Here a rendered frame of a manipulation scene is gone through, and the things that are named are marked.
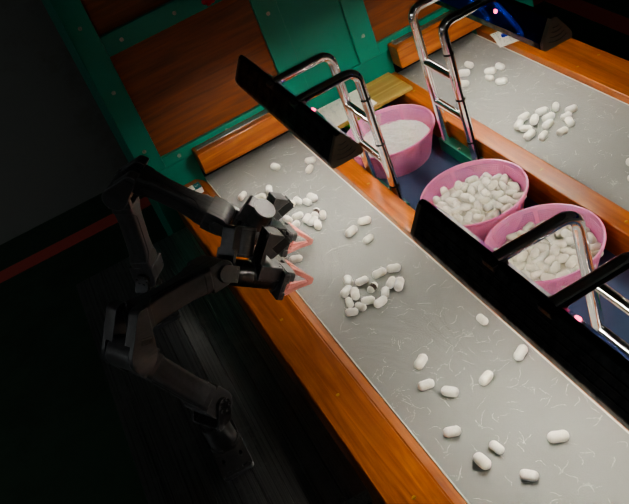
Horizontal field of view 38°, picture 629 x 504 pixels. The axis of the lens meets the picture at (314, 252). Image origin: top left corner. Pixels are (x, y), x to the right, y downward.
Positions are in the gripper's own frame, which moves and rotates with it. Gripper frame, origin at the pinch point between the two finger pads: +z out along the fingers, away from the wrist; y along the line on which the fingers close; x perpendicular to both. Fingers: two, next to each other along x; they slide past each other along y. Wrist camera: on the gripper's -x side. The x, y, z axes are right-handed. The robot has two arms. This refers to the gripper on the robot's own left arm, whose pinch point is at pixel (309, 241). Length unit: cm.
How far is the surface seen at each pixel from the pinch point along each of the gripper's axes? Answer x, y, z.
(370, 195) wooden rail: -13.6, 3.4, 14.9
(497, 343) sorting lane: -8, -61, 13
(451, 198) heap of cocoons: -21.6, -12.2, 27.4
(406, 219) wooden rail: -14.6, -13.2, 16.0
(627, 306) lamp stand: -33, -91, 6
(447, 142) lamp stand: -29, 15, 41
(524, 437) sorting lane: -2, -84, 5
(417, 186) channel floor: -16.5, 9.3, 32.2
